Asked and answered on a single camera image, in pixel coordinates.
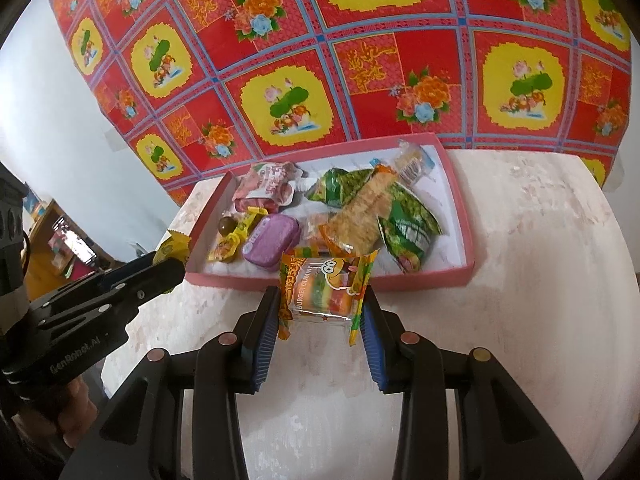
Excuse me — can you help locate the red floral patterned cloth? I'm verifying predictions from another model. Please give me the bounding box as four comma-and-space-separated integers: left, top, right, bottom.
49, 0, 631, 203

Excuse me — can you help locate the pink peach jelly pouch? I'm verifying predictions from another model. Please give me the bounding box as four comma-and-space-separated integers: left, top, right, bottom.
232, 162, 304, 214

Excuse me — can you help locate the small yellow candy packet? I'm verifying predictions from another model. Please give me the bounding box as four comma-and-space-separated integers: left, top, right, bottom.
153, 230, 191, 266

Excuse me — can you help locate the clear blue candy packet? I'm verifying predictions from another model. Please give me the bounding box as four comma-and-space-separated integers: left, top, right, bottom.
392, 140, 435, 188

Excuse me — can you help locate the colourful gummy burger packet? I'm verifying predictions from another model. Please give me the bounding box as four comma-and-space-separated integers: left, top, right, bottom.
278, 250, 378, 347

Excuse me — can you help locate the orange cracker pack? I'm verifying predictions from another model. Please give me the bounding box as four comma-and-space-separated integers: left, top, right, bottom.
321, 166, 397, 256

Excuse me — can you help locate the pink shallow cardboard box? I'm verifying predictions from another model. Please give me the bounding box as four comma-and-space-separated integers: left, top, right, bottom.
186, 133, 475, 292

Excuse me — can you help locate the person's left hand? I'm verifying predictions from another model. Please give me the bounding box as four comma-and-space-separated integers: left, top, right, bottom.
46, 376, 98, 448

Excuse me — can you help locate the yellow green candy packet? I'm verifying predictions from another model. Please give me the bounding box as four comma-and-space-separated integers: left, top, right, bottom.
232, 206, 269, 243

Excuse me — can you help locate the green pea snack bag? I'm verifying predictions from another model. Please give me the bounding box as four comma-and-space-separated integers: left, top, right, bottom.
378, 183, 444, 273

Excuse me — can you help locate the yellow jelly cup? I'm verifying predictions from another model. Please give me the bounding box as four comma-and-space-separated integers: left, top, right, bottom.
207, 233, 242, 263

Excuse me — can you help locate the brown plum jelly cup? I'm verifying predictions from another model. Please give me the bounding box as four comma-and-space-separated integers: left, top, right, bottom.
217, 214, 239, 237

